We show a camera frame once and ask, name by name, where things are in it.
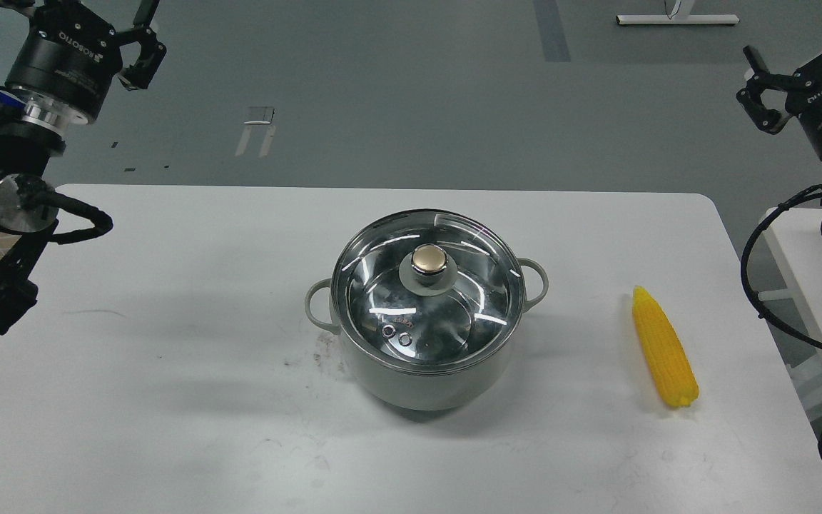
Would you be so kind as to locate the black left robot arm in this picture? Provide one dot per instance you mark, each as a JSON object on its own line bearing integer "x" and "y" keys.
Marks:
{"x": 32, "y": 214}

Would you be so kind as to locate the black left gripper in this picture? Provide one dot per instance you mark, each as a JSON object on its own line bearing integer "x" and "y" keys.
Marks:
{"x": 69, "y": 55}

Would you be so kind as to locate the grey pot with steel rim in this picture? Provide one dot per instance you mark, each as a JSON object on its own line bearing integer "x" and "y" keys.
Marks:
{"x": 412, "y": 390}

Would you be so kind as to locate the yellow corn cob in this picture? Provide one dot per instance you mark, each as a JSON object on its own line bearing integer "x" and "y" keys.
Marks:
{"x": 662, "y": 349}

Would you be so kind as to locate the white table base foot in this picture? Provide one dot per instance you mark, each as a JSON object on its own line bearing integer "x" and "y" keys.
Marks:
{"x": 681, "y": 14}

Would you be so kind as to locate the glass pot lid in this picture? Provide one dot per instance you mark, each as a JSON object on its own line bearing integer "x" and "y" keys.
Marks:
{"x": 428, "y": 290}

